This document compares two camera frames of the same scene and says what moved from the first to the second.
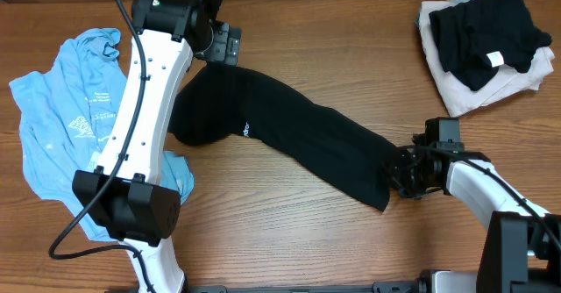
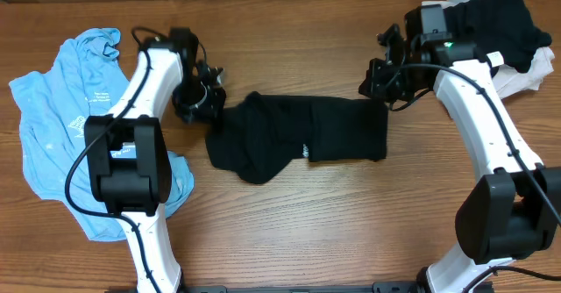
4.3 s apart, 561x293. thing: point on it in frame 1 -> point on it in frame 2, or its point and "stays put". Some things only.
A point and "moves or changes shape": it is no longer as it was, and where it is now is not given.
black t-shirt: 325,145 moves or changes shape
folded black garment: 477,39 stays put
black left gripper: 223,47 -> 202,104
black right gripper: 401,158 -> 377,88
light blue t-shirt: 67,114 stays put
